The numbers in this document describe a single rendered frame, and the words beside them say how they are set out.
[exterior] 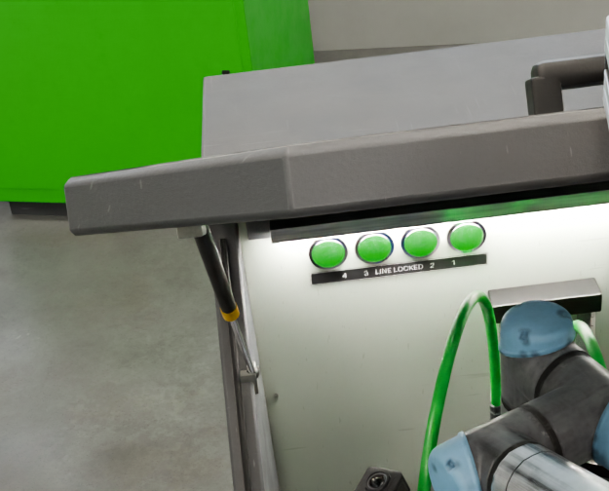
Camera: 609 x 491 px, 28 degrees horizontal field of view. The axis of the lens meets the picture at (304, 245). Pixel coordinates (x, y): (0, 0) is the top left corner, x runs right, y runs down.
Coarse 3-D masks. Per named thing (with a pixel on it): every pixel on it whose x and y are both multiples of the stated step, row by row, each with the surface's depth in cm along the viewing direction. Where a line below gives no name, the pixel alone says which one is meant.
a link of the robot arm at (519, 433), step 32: (512, 416) 115; (448, 448) 113; (480, 448) 112; (512, 448) 110; (544, 448) 109; (448, 480) 112; (480, 480) 111; (512, 480) 107; (544, 480) 104; (576, 480) 102
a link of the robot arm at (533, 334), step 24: (528, 312) 125; (552, 312) 125; (504, 336) 124; (528, 336) 122; (552, 336) 122; (504, 360) 126; (528, 360) 123; (552, 360) 122; (504, 384) 128; (528, 384) 123
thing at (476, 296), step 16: (464, 304) 138; (480, 304) 147; (464, 320) 135; (448, 336) 134; (496, 336) 155; (448, 352) 132; (496, 352) 157; (448, 368) 131; (496, 368) 159; (448, 384) 130; (496, 384) 161; (432, 400) 129; (496, 400) 162; (432, 416) 128; (432, 432) 128; (432, 448) 127
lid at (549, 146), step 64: (576, 64) 64; (448, 128) 61; (512, 128) 61; (576, 128) 61; (64, 192) 77; (128, 192) 72; (192, 192) 67; (256, 192) 63; (320, 192) 61; (384, 192) 61; (448, 192) 61
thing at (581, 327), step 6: (576, 324) 142; (582, 324) 140; (576, 330) 142; (582, 330) 139; (588, 330) 139; (582, 336) 139; (588, 336) 138; (594, 336) 138; (588, 342) 137; (594, 342) 137; (588, 348) 137; (594, 348) 136; (594, 354) 135; (600, 354) 135; (600, 360) 134
